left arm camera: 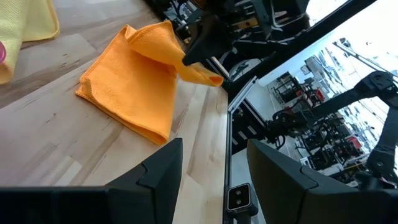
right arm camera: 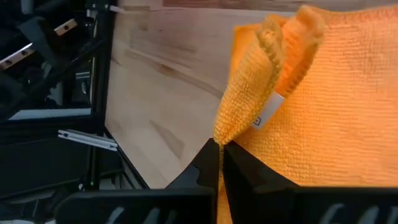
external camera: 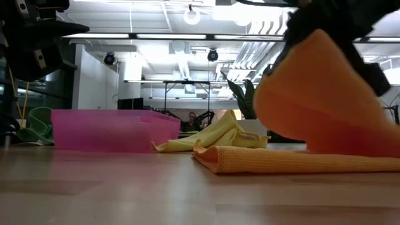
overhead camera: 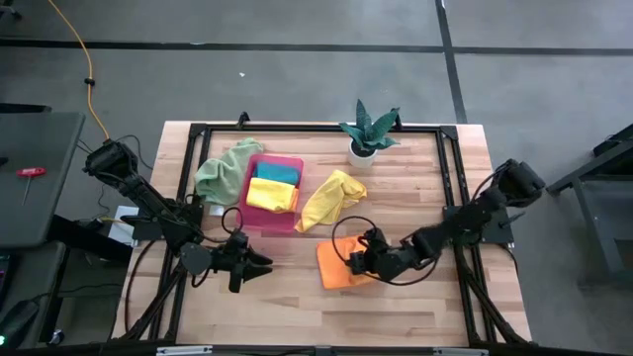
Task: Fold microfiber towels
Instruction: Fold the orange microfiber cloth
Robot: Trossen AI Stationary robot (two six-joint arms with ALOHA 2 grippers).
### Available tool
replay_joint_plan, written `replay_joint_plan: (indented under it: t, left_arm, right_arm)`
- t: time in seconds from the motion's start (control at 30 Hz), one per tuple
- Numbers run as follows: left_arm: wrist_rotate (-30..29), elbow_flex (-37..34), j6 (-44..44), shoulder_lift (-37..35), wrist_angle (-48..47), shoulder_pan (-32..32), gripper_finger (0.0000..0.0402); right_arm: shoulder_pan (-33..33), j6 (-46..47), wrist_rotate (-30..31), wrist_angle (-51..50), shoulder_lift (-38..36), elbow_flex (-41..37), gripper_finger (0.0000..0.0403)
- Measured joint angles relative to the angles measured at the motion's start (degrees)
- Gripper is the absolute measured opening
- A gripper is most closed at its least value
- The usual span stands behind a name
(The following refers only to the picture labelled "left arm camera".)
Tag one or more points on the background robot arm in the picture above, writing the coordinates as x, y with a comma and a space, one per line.
289, 123
382, 124

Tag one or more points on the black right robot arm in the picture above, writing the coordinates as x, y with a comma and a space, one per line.
292, 12

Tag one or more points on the silver frame bracket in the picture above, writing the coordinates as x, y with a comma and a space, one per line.
242, 93

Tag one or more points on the small table-level camera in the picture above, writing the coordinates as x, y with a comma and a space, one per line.
238, 197

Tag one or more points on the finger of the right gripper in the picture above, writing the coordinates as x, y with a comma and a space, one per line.
211, 40

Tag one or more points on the yellow microfiber towel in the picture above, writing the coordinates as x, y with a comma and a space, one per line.
18, 25

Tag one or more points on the black slotted box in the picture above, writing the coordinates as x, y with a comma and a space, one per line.
248, 127

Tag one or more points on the orange microfiber towel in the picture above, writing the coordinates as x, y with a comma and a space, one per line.
133, 87

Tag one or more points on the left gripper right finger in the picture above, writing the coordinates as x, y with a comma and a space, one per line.
295, 199

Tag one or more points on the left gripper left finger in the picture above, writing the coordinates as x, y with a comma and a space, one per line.
124, 205

